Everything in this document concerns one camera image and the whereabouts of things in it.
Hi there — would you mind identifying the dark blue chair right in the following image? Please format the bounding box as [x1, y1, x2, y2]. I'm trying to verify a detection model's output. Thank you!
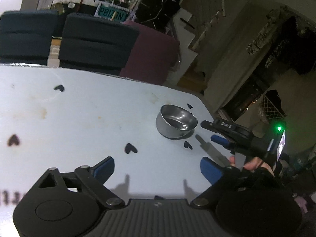
[58, 13, 139, 76]

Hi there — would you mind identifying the small round steel bowl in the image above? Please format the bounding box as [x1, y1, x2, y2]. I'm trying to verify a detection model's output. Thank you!
[156, 104, 198, 139]

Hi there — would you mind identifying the dark blue chair left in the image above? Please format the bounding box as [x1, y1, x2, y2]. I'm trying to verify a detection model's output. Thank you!
[1, 10, 58, 65]

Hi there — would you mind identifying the black jacket on hanger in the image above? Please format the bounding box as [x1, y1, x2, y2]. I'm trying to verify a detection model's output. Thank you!
[134, 0, 181, 33]

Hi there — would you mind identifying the maroon chair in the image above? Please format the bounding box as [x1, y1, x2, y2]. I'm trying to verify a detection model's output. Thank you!
[119, 20, 180, 85]

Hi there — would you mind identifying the teal POIZON sign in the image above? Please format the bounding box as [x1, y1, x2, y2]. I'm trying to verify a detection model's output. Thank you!
[94, 2, 131, 23]

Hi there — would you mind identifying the right hand of person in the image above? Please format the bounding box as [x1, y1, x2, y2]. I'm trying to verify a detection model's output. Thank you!
[229, 156, 275, 178]

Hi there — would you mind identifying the dark blue chair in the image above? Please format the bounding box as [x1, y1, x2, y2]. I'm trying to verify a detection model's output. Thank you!
[1, 10, 58, 65]
[58, 13, 139, 76]

